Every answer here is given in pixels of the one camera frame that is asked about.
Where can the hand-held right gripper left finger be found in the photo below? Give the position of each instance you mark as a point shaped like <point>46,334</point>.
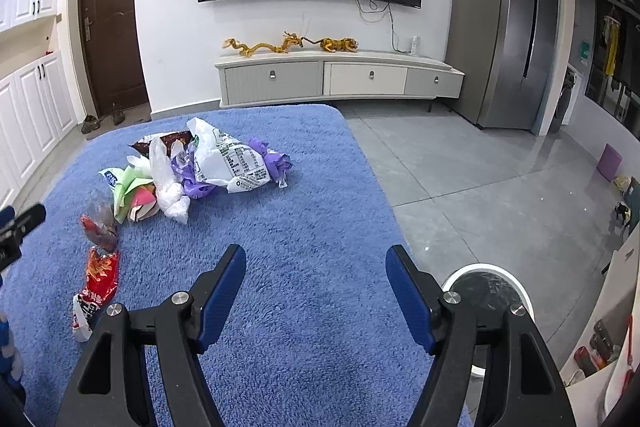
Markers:
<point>225,302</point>

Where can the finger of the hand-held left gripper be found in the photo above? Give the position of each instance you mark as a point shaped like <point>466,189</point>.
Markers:
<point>27,215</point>

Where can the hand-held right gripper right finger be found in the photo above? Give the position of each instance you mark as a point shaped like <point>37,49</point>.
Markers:
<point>407,302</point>

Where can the clear red plastic wrapper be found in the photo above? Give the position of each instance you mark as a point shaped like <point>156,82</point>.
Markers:
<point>97,229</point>

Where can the white round bin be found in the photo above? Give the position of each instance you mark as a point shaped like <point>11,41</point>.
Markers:
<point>480,277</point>

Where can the red snack packet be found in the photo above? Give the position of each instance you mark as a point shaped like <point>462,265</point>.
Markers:
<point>100,274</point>

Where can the white printed plastic bag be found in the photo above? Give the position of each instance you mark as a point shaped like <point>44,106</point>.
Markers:
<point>235,157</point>

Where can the purple plastic bag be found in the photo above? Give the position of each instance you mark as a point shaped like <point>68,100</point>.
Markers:
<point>277,159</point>

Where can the white base cabinet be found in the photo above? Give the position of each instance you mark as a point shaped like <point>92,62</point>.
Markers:
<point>35,112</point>

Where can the brown shoe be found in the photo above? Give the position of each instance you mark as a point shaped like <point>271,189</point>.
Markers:
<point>118,114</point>
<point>91,124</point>

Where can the crumpled white tissue bag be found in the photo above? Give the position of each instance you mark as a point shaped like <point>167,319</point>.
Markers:
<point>172,202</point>

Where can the blue fluffy blanket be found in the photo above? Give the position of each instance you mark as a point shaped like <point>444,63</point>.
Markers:
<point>300,217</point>

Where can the pink tan paper scrap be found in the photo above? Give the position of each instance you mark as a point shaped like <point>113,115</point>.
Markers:
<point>145,203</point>

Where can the brown door mat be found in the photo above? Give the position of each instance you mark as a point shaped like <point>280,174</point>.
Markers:
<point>132,127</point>

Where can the dark brown snack packet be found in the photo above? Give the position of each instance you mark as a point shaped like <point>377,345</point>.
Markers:
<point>170,139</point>

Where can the dark brown entrance door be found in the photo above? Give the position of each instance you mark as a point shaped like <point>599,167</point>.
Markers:
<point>112,32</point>

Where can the white side table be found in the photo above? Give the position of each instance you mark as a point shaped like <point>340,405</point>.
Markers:
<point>627,287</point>

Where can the grey white television cabinet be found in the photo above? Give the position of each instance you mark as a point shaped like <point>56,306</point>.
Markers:
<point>370,77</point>

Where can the purple stool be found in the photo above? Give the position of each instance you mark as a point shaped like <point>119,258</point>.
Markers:
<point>609,162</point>

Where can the white power strip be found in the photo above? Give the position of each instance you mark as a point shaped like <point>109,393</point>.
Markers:
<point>413,45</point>

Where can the golden dragon figurine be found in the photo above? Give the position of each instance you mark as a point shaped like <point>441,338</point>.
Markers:
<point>260,47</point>

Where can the golden tiger figurine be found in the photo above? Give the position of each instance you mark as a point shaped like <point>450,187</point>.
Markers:
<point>337,43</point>

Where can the grey steel refrigerator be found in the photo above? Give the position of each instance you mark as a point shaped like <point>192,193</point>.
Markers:
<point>500,32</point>

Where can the yellow hanging garment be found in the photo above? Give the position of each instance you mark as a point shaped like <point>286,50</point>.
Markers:
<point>611,47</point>

